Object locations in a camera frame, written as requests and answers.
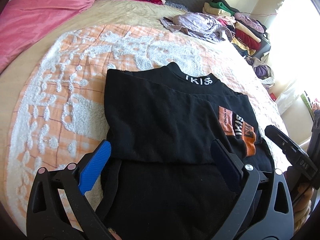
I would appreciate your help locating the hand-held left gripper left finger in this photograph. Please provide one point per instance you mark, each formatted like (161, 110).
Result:
(96, 163)

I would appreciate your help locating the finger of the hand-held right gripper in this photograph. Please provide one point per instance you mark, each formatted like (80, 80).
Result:
(316, 135)
(280, 138)

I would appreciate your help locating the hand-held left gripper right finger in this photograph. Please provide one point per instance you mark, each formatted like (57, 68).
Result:
(225, 163)

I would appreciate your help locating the black long-sleeve shirt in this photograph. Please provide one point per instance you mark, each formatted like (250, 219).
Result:
(150, 120)

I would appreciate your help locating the purple crumpled clothes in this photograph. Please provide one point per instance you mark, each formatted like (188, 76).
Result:
(262, 67)

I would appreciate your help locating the pile of folded clothes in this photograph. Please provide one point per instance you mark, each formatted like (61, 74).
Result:
(245, 27)

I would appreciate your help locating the person's right hand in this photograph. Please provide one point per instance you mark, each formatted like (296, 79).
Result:
(304, 203)

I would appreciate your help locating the white plastic bag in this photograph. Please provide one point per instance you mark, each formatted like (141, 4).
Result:
(290, 102)

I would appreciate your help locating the small red box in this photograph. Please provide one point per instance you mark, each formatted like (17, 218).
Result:
(273, 96)

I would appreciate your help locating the white printed paper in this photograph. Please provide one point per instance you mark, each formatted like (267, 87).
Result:
(267, 81)

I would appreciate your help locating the orange white fluffy blanket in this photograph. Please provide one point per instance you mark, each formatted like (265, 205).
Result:
(62, 92)

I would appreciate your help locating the lavender crumpled garment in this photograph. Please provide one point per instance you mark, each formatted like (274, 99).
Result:
(197, 25)

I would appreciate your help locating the beige bed sheet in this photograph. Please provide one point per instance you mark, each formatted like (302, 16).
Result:
(125, 12)

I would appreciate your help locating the pink quilt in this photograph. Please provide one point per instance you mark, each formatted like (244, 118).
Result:
(42, 10)

